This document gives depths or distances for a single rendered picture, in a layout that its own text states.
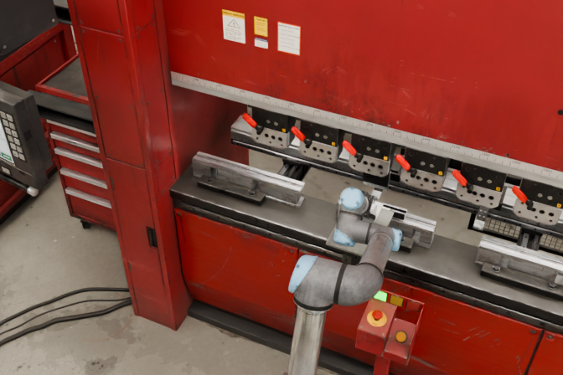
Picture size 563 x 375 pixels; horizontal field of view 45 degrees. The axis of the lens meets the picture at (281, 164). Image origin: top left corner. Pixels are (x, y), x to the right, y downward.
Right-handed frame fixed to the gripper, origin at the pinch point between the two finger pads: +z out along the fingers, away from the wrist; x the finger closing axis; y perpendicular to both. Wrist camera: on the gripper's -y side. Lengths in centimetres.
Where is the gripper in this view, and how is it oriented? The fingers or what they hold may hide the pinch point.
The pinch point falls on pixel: (364, 217)
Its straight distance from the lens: 260.9
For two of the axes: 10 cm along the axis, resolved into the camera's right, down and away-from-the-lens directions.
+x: -9.1, -2.7, 3.1
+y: 3.1, -9.4, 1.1
